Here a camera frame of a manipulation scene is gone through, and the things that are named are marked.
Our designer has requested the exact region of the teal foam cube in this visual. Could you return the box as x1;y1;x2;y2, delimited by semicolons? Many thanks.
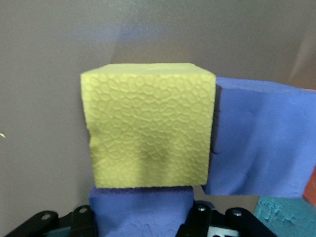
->
253;196;316;237

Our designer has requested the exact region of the yellow foam cube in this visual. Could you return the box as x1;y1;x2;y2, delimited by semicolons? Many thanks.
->
80;62;217;190

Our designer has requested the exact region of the purple foam cube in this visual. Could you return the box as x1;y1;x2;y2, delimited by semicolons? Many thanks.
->
201;76;316;199
88;186;195;237

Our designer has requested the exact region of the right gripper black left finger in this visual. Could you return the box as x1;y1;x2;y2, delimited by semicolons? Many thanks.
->
0;204;97;237

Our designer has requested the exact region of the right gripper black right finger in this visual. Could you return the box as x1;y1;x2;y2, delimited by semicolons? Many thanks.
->
176;200;277;237

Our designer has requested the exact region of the orange foam cube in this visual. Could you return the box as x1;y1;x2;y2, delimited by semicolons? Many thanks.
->
302;164;316;208

